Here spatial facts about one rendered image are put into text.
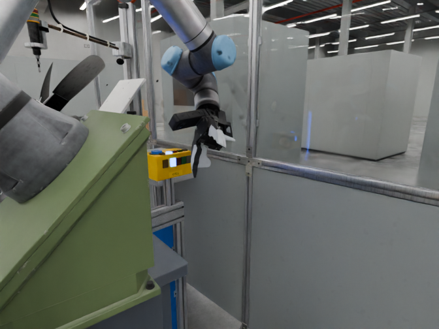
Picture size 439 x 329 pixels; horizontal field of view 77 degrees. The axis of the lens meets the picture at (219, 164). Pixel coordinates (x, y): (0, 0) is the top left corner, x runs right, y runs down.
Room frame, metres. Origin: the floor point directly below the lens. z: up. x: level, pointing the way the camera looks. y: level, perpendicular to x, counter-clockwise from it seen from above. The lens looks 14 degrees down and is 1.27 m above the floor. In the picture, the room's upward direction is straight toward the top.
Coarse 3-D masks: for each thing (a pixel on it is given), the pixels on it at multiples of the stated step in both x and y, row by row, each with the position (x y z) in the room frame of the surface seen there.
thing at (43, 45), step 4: (40, 20) 1.08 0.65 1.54; (40, 24) 1.08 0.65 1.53; (44, 24) 1.09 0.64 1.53; (40, 28) 1.08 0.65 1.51; (44, 28) 1.09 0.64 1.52; (40, 32) 1.08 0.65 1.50; (44, 32) 1.09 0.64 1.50; (48, 32) 1.10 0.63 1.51; (44, 36) 1.09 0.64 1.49; (44, 40) 1.08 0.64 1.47; (24, 44) 1.03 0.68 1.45; (28, 44) 1.02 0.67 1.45; (32, 44) 1.03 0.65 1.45; (36, 44) 1.03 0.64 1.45; (40, 44) 1.04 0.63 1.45; (44, 44) 1.06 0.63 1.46; (32, 48) 1.07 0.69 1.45; (44, 48) 1.07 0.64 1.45
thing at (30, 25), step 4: (28, 24) 1.04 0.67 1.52; (32, 24) 1.04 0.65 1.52; (36, 24) 1.05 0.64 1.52; (28, 28) 1.04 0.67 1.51; (32, 28) 1.04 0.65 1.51; (36, 28) 1.05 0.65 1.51; (28, 32) 1.05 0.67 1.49; (32, 32) 1.04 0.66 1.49; (36, 32) 1.05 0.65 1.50; (32, 36) 1.04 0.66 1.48; (36, 36) 1.05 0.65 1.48; (40, 36) 1.06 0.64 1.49; (32, 40) 1.04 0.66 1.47; (36, 40) 1.05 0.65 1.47; (40, 40) 1.06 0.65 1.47; (36, 48) 1.05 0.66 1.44; (40, 48) 1.06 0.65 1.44; (36, 52) 1.05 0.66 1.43; (40, 52) 1.06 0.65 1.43
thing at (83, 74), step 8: (88, 56) 1.07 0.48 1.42; (96, 56) 1.14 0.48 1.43; (80, 64) 1.09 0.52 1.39; (88, 64) 1.14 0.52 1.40; (96, 64) 1.20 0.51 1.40; (104, 64) 1.26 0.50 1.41; (72, 72) 1.10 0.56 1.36; (80, 72) 1.15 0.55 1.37; (88, 72) 1.19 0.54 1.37; (96, 72) 1.24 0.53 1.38; (64, 80) 1.10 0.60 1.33; (72, 80) 1.14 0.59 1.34; (80, 80) 1.19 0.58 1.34; (88, 80) 1.23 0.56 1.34; (56, 88) 1.10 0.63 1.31; (64, 88) 1.14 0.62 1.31; (72, 88) 1.17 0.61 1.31; (80, 88) 1.22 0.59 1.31; (64, 96) 1.17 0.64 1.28; (72, 96) 1.20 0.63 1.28
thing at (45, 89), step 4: (52, 64) 1.37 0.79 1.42; (48, 72) 1.32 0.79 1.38; (48, 76) 1.34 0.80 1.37; (44, 80) 1.27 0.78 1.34; (48, 80) 1.35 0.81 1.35; (44, 84) 1.27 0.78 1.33; (48, 84) 1.36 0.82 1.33; (44, 88) 1.27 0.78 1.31; (48, 88) 1.37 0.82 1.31; (44, 92) 1.27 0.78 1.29; (48, 92) 1.37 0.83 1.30; (40, 96) 1.21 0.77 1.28; (44, 96) 1.26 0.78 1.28; (48, 96) 1.37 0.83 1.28; (44, 100) 1.26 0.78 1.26
